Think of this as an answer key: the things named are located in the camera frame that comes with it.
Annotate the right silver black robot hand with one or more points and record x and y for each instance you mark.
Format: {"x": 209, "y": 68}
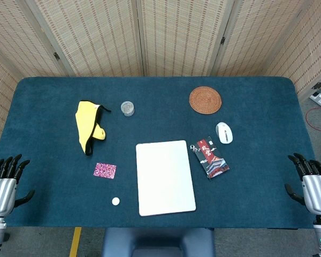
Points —
{"x": 318, "y": 195}

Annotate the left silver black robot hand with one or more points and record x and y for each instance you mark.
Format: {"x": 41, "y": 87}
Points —
{"x": 2, "y": 195}

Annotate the pink patterned card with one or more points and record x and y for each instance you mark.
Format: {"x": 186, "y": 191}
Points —
{"x": 105, "y": 170}

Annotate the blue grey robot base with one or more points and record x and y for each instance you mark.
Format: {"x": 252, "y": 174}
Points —
{"x": 157, "y": 242}

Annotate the white rectangular board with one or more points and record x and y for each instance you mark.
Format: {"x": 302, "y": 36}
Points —
{"x": 166, "y": 178}

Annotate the blue table cloth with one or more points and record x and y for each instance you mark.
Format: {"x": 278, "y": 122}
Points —
{"x": 56, "y": 187}

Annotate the red patterned packet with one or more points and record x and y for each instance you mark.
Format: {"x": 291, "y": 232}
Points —
{"x": 212, "y": 159}

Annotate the yellow black cloth mitt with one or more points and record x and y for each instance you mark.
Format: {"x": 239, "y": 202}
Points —
{"x": 87, "y": 120}

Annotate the white computer mouse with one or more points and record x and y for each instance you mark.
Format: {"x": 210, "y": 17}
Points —
{"x": 224, "y": 132}

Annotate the white round magnet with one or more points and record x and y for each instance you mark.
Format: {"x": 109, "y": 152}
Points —
{"x": 115, "y": 201}

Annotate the brown woven rattan coaster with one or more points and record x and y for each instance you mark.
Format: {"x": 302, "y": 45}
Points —
{"x": 205, "y": 100}

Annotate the black screen hinge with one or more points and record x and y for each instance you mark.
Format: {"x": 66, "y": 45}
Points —
{"x": 56, "y": 56}
{"x": 222, "y": 40}

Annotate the clear plastic round jar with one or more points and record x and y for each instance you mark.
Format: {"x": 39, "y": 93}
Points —
{"x": 128, "y": 108}

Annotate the woven folding screen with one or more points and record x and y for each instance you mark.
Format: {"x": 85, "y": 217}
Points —
{"x": 101, "y": 34}

